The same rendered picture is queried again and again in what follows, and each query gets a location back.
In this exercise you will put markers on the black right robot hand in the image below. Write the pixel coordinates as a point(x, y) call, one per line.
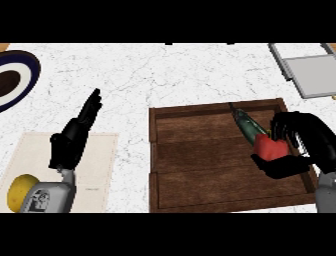
point(319, 140)

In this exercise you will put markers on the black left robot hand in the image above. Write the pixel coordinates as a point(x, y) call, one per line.
point(69, 143)

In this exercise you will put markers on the red bell pepper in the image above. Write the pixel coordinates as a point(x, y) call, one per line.
point(270, 148)

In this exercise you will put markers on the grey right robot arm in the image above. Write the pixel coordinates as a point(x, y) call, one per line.
point(335, 193)

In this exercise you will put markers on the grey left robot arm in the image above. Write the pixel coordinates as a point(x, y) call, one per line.
point(53, 195)

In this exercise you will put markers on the brown wooden tray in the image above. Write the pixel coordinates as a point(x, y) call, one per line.
point(224, 156)

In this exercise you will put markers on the grey tiered shelf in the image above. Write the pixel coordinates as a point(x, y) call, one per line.
point(319, 71)

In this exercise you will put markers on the beige placemat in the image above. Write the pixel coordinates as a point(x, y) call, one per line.
point(53, 160)

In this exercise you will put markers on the green long vegetable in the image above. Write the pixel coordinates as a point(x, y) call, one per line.
point(246, 125)

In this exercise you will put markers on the yellow round fruit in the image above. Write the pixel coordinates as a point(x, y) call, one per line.
point(18, 191)

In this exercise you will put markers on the navy and white plate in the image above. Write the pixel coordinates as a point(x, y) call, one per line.
point(3, 83)

